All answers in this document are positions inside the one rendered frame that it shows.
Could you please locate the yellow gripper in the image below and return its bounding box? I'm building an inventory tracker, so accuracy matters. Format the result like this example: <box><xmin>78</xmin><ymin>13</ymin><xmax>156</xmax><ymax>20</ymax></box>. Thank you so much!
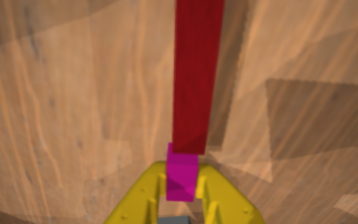
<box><xmin>103</xmin><ymin>161</ymin><xmax>266</xmax><ymax>224</ymax></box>

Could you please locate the magenta rectangular block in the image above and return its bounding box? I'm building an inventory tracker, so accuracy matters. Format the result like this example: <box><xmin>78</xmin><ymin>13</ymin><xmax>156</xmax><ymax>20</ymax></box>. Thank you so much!
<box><xmin>166</xmin><ymin>142</ymin><xmax>198</xmax><ymax>202</ymax></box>

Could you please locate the red rod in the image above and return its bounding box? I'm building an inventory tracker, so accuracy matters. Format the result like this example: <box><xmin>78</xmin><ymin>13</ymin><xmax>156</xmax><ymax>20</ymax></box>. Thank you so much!
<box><xmin>172</xmin><ymin>0</ymin><xmax>225</xmax><ymax>155</ymax></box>

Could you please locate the grey rectangular block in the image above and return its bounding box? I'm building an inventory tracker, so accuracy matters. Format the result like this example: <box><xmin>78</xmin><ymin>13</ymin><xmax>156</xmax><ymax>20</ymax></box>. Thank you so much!
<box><xmin>157</xmin><ymin>215</ymin><xmax>191</xmax><ymax>224</ymax></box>

